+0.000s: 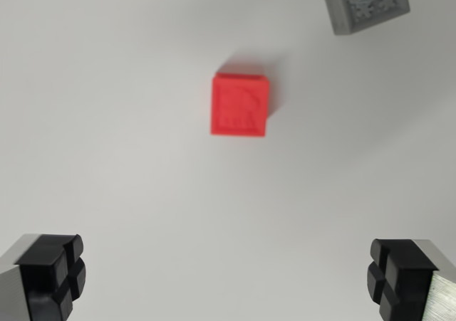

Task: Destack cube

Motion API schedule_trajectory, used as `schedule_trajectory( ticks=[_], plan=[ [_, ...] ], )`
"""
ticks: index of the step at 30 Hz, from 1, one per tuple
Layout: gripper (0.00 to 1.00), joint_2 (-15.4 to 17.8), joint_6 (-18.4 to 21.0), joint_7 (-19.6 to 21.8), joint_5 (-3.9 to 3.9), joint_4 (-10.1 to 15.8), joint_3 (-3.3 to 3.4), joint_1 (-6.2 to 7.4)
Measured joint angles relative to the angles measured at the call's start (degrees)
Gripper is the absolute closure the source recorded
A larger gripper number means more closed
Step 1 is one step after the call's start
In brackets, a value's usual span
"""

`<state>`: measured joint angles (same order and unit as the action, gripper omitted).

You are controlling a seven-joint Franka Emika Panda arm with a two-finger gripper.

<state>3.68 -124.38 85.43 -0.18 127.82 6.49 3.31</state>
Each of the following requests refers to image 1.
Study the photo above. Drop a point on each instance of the black-padded silver gripper left finger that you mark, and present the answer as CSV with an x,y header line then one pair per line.
x,y
42,274

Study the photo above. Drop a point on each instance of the black-padded silver gripper right finger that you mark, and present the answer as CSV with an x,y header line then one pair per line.
x,y
406,274

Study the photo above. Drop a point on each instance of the red embossed plastic cube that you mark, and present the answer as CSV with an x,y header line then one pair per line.
x,y
238,105

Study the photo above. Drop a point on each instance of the grey embossed plastic cube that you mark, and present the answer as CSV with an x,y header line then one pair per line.
x,y
363,4

